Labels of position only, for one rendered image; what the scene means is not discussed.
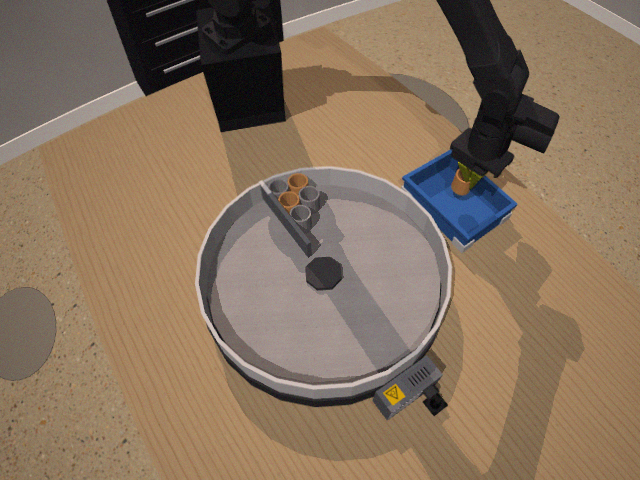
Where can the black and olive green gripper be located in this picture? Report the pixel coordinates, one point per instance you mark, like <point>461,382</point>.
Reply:
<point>479,155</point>

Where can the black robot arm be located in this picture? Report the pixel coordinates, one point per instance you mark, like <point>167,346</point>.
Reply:
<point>490,55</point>

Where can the grey metal bushing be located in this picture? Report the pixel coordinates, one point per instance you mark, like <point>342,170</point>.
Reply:
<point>302,212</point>
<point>310,193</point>
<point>278,185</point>

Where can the blue crate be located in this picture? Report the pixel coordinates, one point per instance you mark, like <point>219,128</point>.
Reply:
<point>431,183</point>

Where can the bronze bushing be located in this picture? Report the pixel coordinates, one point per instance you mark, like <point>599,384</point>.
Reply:
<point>289,199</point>
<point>297,180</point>
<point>459,186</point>

